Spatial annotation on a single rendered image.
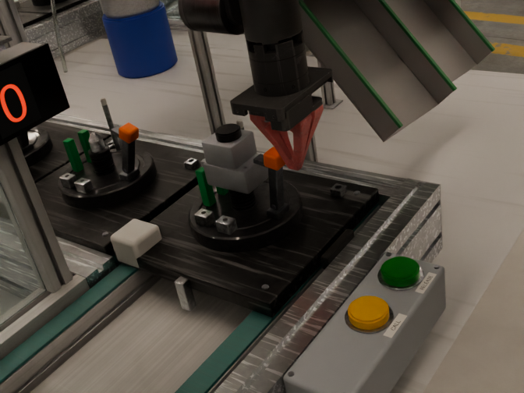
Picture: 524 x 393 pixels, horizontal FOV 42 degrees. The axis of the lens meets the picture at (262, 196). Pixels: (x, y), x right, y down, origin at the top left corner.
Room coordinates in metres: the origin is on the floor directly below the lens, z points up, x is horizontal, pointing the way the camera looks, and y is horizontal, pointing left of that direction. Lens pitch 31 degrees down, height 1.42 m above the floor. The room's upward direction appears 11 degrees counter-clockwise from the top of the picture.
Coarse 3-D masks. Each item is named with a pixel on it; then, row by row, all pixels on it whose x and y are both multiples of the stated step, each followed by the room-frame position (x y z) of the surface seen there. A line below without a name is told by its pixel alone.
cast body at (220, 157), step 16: (224, 128) 0.71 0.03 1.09; (240, 128) 0.71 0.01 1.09; (208, 144) 0.70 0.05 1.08; (224, 144) 0.69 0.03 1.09; (240, 144) 0.69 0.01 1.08; (208, 160) 0.71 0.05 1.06; (224, 160) 0.69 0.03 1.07; (240, 160) 0.69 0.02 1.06; (208, 176) 0.71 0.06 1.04; (224, 176) 0.69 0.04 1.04; (240, 176) 0.68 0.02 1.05; (256, 176) 0.68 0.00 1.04; (240, 192) 0.68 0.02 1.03
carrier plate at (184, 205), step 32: (192, 192) 0.80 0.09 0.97; (320, 192) 0.74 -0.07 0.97; (352, 192) 0.72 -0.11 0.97; (160, 224) 0.74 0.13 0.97; (320, 224) 0.67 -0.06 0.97; (352, 224) 0.67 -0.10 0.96; (160, 256) 0.67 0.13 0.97; (192, 256) 0.65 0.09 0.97; (224, 256) 0.64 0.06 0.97; (256, 256) 0.63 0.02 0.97; (288, 256) 0.62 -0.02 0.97; (320, 256) 0.61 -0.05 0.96; (192, 288) 0.62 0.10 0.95; (224, 288) 0.58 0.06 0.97; (256, 288) 0.57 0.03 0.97; (288, 288) 0.56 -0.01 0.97
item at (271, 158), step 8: (272, 152) 0.67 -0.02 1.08; (256, 160) 0.68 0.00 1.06; (264, 160) 0.67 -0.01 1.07; (272, 160) 0.66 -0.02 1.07; (280, 160) 0.66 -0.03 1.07; (272, 168) 0.66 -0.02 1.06; (280, 168) 0.67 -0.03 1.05; (272, 176) 0.66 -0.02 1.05; (280, 176) 0.67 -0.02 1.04; (272, 184) 0.67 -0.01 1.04; (280, 184) 0.67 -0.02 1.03; (272, 192) 0.67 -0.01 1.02; (280, 192) 0.67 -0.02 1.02; (272, 200) 0.67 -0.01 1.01; (280, 200) 0.67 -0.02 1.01; (272, 208) 0.67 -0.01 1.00
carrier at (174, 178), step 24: (72, 144) 0.89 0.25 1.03; (96, 144) 0.87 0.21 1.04; (120, 144) 1.00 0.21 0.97; (144, 144) 0.98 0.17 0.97; (72, 168) 0.91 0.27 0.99; (96, 168) 0.87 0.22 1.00; (120, 168) 0.87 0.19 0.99; (144, 168) 0.86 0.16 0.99; (168, 168) 0.88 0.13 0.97; (48, 192) 0.89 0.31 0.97; (72, 192) 0.83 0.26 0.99; (96, 192) 0.82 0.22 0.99; (120, 192) 0.81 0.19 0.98; (144, 192) 0.83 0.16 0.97; (168, 192) 0.81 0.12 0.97; (48, 216) 0.81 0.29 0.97; (72, 216) 0.80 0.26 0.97; (96, 216) 0.79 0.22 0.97; (120, 216) 0.78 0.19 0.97; (144, 216) 0.76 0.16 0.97; (72, 240) 0.75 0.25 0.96; (96, 240) 0.73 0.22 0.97
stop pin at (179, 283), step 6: (180, 276) 0.62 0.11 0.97; (180, 282) 0.61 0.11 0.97; (186, 282) 0.61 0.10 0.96; (180, 288) 0.61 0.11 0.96; (186, 288) 0.61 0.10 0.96; (180, 294) 0.61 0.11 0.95; (186, 294) 0.61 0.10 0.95; (192, 294) 0.61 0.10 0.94; (180, 300) 0.61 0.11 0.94; (186, 300) 0.61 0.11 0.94; (192, 300) 0.61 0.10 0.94; (186, 306) 0.61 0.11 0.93; (192, 306) 0.61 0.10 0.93
